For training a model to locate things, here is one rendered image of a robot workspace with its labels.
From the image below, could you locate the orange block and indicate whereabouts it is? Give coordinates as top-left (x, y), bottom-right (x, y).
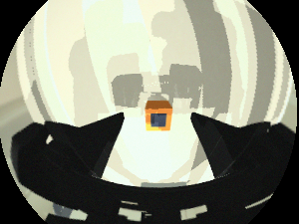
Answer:
top-left (146, 101), bottom-right (173, 131)

